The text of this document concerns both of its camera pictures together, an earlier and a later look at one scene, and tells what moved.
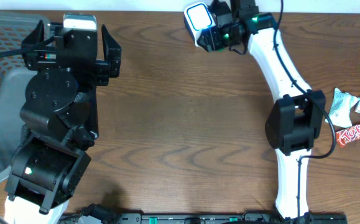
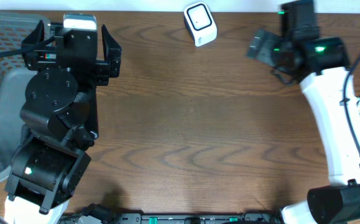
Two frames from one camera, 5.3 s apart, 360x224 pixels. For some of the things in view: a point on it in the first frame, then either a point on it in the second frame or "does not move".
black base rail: (248, 218) does not move
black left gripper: (104, 68) does not move
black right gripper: (221, 42) to (267, 53)
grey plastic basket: (4, 81) does not move
